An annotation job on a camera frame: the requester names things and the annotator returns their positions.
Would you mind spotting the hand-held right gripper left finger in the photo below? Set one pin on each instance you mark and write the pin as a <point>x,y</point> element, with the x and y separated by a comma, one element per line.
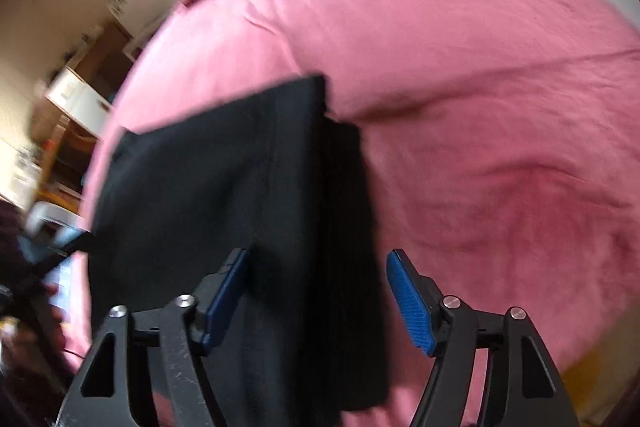
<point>227,302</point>

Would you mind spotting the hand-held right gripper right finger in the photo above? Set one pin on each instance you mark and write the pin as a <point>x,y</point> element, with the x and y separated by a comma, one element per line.
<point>410,302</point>

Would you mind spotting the black pants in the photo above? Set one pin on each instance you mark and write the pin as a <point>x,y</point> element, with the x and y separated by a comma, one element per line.
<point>200,187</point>

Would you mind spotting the cluttered wooden shelf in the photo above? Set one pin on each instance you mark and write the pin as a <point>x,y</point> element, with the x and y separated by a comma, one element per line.
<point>50,162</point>

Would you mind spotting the white side table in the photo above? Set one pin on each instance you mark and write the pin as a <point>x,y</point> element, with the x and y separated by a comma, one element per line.
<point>80,99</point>

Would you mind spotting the pink bed sheet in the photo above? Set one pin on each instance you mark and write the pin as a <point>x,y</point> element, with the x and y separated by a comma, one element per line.
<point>450,82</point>

